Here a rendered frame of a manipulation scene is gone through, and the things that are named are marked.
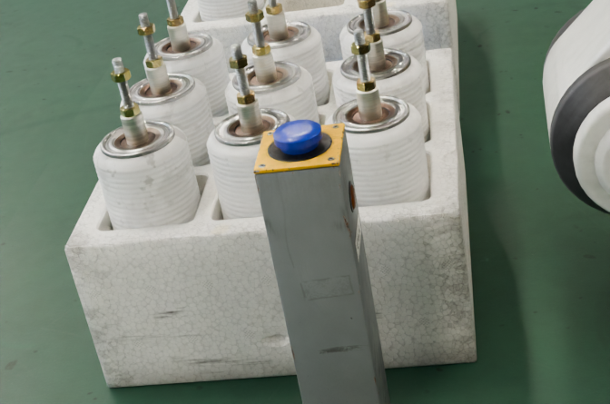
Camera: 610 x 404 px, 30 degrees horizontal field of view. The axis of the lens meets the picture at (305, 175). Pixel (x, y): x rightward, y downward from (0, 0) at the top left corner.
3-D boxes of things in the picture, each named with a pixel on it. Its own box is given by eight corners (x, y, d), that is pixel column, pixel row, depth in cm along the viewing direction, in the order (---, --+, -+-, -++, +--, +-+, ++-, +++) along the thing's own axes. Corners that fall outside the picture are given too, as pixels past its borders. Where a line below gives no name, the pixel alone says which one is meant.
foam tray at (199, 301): (465, 173, 148) (451, 46, 140) (477, 363, 115) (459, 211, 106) (176, 202, 155) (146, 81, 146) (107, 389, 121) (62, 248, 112)
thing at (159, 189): (129, 320, 119) (84, 171, 110) (137, 270, 127) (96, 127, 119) (219, 306, 118) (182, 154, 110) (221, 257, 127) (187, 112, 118)
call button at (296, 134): (326, 137, 95) (322, 115, 94) (322, 160, 91) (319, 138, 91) (280, 142, 96) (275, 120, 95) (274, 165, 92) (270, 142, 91)
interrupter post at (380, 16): (368, 24, 132) (365, -3, 131) (388, 21, 132) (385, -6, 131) (370, 32, 130) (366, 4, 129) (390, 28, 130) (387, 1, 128)
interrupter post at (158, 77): (147, 97, 124) (140, 70, 123) (157, 87, 126) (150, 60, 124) (167, 97, 123) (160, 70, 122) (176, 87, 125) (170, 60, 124)
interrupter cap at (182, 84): (115, 108, 123) (114, 102, 123) (146, 77, 129) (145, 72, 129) (178, 108, 120) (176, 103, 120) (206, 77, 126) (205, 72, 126)
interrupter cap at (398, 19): (345, 20, 135) (344, 14, 134) (408, 9, 134) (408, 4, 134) (349, 44, 128) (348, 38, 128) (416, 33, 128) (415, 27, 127)
